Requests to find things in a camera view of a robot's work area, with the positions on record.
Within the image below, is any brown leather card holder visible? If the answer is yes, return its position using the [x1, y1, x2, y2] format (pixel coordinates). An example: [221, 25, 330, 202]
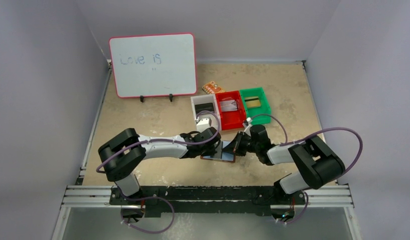
[200, 140, 235, 163]

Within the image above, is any black card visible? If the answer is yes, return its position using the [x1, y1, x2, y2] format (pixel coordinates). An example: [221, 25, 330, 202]
[194, 102, 215, 114]

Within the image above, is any silver card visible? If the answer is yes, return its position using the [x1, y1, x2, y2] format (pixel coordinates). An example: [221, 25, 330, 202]
[219, 99, 238, 113]

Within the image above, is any gold card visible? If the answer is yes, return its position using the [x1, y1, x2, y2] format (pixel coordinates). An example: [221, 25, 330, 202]
[244, 96, 261, 109]

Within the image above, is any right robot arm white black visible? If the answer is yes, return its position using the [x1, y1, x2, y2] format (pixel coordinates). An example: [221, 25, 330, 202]
[222, 124, 345, 197]

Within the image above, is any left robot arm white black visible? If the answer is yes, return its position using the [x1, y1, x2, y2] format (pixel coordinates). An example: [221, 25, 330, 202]
[96, 127, 221, 197]

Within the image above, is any red plastic bin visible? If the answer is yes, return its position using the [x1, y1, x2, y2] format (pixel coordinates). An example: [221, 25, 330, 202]
[215, 90, 246, 131]

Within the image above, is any green plastic bin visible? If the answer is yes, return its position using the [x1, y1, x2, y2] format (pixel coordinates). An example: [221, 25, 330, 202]
[239, 87, 271, 125]

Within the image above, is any white plastic bin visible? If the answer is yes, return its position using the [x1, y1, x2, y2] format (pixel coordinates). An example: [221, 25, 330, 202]
[190, 94, 221, 124]

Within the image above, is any orange spiral notebook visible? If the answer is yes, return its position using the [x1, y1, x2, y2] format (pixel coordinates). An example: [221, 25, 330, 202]
[202, 81, 225, 95]

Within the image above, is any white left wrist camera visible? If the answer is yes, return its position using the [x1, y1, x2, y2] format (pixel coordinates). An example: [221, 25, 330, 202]
[195, 116, 212, 133]

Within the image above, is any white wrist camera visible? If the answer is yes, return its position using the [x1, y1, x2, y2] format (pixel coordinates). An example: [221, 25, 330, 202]
[243, 117, 253, 135]
[195, 116, 212, 133]

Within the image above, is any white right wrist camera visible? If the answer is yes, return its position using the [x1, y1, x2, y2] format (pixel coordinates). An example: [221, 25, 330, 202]
[243, 117, 253, 135]

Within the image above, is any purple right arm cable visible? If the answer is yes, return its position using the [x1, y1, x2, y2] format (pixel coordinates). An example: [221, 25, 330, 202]
[243, 113, 363, 180]

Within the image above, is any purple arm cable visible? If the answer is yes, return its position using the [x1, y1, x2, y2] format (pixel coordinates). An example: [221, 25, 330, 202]
[96, 110, 222, 174]
[243, 113, 363, 180]

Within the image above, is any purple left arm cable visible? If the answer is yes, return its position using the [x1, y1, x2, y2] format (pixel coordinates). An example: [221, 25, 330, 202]
[96, 110, 222, 174]

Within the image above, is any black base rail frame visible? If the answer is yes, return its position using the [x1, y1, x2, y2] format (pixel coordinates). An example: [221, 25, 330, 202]
[60, 175, 354, 220]

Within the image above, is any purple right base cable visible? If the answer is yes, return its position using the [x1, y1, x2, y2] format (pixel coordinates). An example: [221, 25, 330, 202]
[275, 190, 309, 226]

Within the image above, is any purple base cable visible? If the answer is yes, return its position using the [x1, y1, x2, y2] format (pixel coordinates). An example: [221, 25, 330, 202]
[275, 190, 309, 226]
[120, 195, 176, 235]

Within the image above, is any white board pink frame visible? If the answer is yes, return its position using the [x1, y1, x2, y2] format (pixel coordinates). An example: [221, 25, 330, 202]
[109, 32, 197, 98]

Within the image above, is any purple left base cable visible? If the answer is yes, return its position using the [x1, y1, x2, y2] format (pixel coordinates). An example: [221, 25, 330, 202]
[120, 195, 176, 235]

